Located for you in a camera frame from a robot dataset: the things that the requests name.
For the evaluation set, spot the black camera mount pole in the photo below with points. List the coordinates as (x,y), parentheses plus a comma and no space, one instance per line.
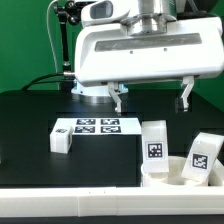
(69,13)

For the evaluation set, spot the white front wall rail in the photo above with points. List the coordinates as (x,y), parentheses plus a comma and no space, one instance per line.
(112,201)

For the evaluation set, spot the white marker sheet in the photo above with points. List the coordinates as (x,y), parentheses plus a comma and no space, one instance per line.
(99,126)

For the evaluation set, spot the white round stool seat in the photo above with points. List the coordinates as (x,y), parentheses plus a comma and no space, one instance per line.
(171,179)

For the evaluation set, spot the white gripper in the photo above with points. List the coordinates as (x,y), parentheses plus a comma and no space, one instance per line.
(189,49)

